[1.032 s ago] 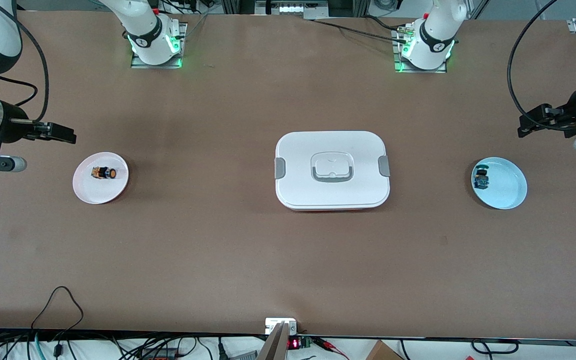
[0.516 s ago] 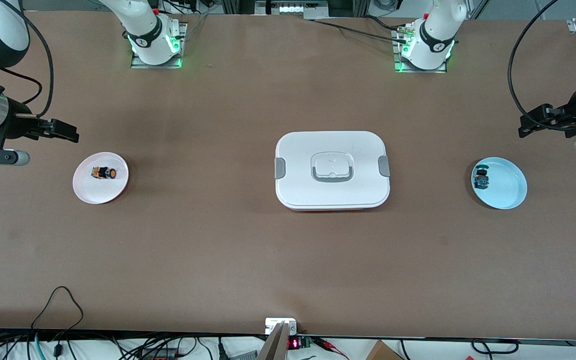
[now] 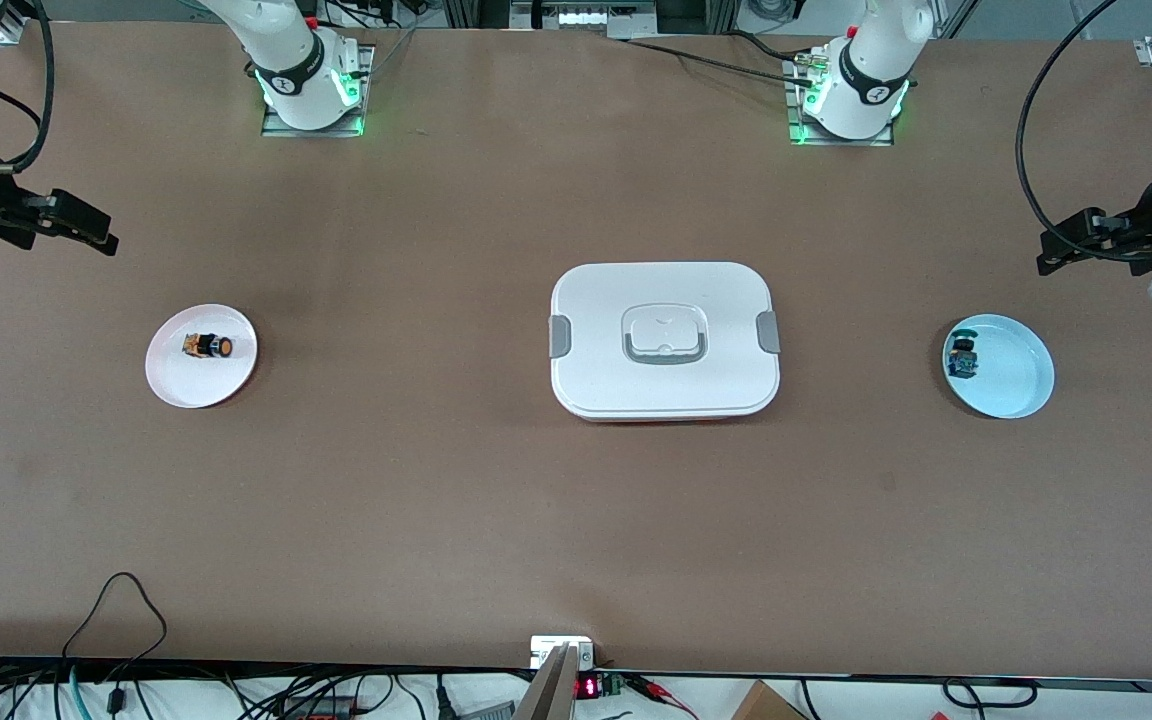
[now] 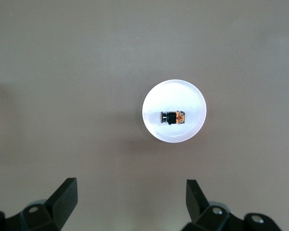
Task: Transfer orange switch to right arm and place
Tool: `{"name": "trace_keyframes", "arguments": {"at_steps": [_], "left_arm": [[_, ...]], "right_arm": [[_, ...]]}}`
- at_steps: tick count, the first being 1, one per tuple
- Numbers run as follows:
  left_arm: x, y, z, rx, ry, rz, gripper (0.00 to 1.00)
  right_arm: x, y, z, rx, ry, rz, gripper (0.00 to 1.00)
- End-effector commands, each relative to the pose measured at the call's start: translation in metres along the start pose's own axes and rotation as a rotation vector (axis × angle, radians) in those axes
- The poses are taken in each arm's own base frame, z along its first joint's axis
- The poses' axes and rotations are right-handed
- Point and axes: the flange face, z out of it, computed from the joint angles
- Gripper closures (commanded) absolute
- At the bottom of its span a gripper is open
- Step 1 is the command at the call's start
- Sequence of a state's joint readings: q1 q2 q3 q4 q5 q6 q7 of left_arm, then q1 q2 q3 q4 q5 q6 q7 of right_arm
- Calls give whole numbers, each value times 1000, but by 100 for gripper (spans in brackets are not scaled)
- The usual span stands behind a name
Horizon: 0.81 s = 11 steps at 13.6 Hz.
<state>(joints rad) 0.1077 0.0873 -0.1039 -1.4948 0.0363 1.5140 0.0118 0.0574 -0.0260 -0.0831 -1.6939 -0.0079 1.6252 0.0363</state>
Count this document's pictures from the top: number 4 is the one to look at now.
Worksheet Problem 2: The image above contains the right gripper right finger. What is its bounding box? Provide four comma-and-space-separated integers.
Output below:
182, 179, 282, 231

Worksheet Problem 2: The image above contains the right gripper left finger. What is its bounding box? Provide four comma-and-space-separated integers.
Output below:
0, 177, 78, 231

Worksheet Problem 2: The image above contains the pink round plate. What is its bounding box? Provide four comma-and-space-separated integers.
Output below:
142, 79, 207, 144

